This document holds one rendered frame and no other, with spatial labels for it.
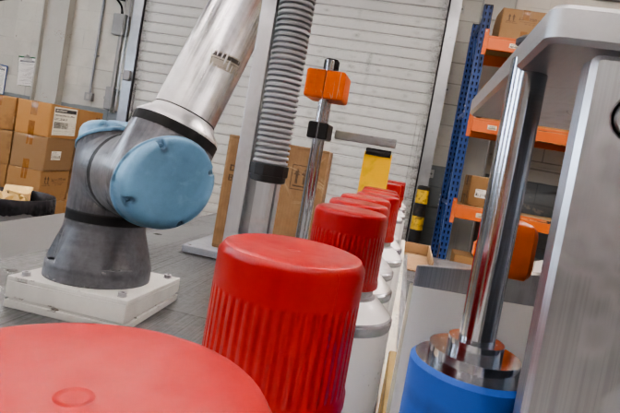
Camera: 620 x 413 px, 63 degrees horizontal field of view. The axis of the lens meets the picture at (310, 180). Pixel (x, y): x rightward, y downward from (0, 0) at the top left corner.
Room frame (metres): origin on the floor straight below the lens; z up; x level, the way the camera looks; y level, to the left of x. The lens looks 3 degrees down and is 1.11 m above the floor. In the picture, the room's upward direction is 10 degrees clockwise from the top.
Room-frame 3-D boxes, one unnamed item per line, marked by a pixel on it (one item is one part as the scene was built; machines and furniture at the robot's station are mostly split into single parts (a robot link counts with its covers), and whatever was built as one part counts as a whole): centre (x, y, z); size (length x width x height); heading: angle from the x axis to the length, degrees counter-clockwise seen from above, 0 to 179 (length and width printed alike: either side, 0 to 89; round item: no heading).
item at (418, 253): (1.57, -0.28, 0.85); 0.30 x 0.26 x 0.04; 169
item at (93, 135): (0.75, 0.29, 1.04); 0.13 x 0.12 x 0.14; 40
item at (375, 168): (0.55, -0.07, 1.09); 0.03 x 0.01 x 0.06; 79
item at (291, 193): (1.33, 0.08, 0.99); 0.30 x 0.24 x 0.27; 177
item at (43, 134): (4.28, 2.30, 0.57); 1.20 x 0.85 x 1.14; 174
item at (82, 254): (0.75, 0.29, 0.92); 0.15 x 0.15 x 0.10
